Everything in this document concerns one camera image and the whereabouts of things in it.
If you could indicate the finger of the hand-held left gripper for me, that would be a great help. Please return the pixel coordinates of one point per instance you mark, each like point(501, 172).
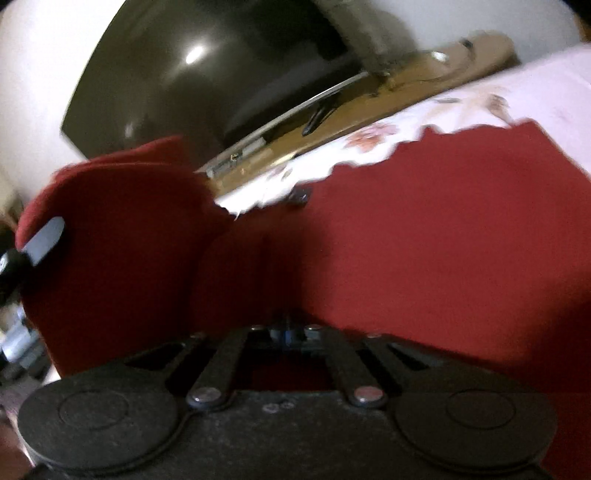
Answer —
point(45, 240)

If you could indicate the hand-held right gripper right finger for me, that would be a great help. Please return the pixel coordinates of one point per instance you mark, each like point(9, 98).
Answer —
point(302, 338)

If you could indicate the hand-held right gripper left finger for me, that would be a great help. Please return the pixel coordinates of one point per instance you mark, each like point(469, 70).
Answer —
point(272, 335)

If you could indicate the red beaded sweater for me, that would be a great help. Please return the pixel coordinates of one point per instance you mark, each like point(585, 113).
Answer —
point(415, 240)

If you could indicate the silver set-top box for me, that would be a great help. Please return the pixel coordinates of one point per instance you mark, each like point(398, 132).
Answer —
point(235, 158)

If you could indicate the black flat screen television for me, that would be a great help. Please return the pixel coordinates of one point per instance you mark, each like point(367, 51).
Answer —
point(194, 78)

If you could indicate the black remote control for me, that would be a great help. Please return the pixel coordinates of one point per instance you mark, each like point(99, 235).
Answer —
point(318, 116)

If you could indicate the wooden television stand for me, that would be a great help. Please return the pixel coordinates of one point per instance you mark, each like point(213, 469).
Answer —
point(369, 104)

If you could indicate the small white object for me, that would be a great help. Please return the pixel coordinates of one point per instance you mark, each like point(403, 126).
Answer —
point(438, 56)

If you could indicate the floral white bed sheet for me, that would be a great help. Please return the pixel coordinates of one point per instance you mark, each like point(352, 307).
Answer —
point(531, 83)

